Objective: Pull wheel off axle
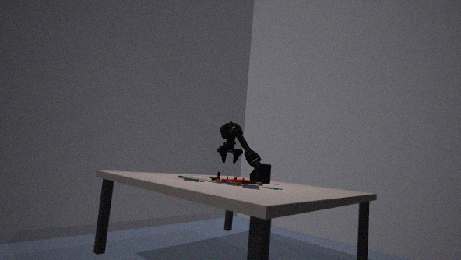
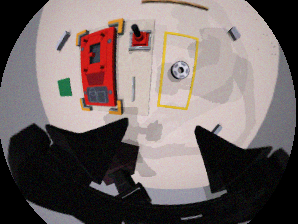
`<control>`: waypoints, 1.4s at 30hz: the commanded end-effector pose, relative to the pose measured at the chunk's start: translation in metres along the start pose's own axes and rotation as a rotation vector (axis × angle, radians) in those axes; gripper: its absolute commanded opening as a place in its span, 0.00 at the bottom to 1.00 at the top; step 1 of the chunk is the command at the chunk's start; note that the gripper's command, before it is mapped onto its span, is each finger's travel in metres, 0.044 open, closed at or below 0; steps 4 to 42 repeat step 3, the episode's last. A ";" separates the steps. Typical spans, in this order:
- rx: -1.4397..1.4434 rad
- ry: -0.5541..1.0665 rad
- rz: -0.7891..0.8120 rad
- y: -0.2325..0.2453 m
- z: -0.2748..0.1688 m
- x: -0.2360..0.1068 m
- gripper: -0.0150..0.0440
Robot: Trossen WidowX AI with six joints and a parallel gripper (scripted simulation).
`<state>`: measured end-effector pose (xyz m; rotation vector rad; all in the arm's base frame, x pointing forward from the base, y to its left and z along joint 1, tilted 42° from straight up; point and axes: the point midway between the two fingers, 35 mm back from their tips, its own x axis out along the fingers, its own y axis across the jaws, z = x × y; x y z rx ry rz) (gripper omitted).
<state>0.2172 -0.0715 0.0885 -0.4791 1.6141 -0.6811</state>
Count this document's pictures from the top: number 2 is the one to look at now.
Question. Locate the green flat rectangle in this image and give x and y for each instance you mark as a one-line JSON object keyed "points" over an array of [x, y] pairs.
{"points": [[65, 87]]}

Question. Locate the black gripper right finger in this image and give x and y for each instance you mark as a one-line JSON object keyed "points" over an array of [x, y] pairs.
{"points": [[223, 161]]}

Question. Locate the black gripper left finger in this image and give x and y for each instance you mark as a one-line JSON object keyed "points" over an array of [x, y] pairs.
{"points": [[93, 150]]}

